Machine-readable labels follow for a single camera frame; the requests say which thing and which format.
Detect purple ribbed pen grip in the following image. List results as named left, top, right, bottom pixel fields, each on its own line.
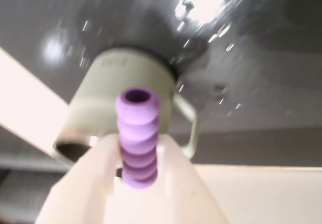
left=115, top=87, right=162, bottom=190

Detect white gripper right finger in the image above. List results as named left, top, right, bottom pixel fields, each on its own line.
left=110, top=133, right=228, bottom=224

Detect pale green steel mug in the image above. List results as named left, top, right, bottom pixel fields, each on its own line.
left=52, top=47, right=198, bottom=165

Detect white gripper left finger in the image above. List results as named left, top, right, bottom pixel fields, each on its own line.
left=35, top=134, right=124, bottom=224

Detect black glossy table mat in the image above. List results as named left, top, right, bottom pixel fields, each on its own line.
left=0, top=0, right=322, bottom=166

